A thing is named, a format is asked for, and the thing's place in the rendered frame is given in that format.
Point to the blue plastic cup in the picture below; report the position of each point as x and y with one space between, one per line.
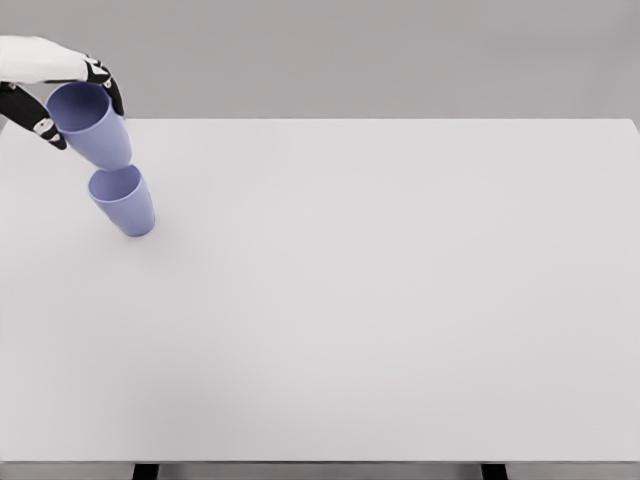
127 205
95 135

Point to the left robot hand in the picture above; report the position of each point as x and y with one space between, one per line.
45 61

